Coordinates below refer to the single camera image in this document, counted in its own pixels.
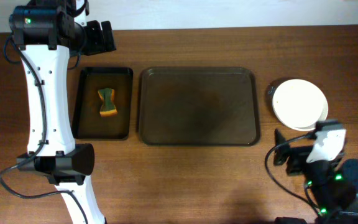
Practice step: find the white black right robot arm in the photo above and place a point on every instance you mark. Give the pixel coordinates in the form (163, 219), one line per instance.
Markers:
(331, 183)

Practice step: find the small dark brown tray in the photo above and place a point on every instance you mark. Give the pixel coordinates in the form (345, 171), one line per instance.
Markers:
(87, 122)

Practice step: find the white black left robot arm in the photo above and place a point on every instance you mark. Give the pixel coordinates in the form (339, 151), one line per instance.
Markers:
(46, 35)

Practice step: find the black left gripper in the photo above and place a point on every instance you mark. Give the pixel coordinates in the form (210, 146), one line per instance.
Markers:
(92, 38)

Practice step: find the orange green sponge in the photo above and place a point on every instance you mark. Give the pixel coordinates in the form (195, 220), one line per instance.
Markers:
(108, 107)

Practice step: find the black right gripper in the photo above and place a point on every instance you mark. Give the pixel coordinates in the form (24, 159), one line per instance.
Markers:
(289, 159)

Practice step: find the large dark brown tray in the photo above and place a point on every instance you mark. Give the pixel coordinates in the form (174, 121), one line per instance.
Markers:
(198, 106)

